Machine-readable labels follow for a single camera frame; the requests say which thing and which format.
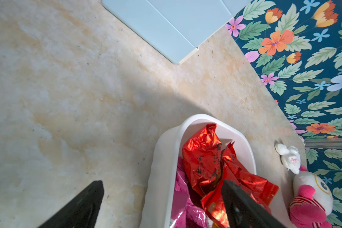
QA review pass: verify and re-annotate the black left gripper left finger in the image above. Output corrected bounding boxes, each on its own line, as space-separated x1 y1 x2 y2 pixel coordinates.
39 180 105 228

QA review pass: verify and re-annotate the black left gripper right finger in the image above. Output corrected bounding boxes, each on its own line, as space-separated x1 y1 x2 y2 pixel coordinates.
221 180 284 228

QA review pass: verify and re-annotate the red foil tea bag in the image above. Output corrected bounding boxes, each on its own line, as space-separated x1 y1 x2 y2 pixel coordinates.
201 142 279 228
182 123 222 197

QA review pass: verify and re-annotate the pink tea bag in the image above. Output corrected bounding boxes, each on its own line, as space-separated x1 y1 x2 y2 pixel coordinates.
170 157 208 228

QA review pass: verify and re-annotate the white plastic storage box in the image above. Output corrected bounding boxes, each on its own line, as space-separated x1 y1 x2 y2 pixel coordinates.
139 113 295 228

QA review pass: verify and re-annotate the pink striped plush doll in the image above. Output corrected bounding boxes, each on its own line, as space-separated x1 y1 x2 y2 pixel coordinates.
289 165 333 228

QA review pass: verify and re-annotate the small white plush bunny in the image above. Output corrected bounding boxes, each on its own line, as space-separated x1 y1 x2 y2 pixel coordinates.
275 143 301 175

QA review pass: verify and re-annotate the light blue drawer cabinet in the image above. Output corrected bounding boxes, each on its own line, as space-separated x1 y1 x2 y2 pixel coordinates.
102 0 250 64

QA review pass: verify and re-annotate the aluminium corner post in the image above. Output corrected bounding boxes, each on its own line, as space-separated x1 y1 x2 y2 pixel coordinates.
305 138 342 149

